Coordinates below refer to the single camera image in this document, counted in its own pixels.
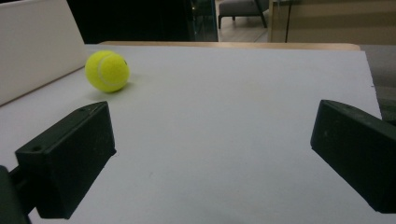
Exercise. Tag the yellow tennis ball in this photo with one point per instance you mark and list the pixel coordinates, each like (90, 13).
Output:
(107, 71)

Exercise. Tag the black cabinet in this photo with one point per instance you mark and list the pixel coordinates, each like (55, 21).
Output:
(130, 18)

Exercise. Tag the white board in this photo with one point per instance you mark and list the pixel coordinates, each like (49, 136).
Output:
(218, 109)

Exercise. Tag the wooden shelf unit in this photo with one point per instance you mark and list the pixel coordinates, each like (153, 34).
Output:
(342, 21)

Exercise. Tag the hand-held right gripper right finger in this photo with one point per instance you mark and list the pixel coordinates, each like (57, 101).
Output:
(358, 152)

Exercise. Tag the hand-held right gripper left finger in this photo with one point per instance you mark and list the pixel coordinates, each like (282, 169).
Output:
(65, 161)

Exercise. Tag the white plastic bin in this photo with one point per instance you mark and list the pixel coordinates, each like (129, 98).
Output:
(34, 46)

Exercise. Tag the grey sofa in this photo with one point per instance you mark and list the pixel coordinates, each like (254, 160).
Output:
(236, 7)

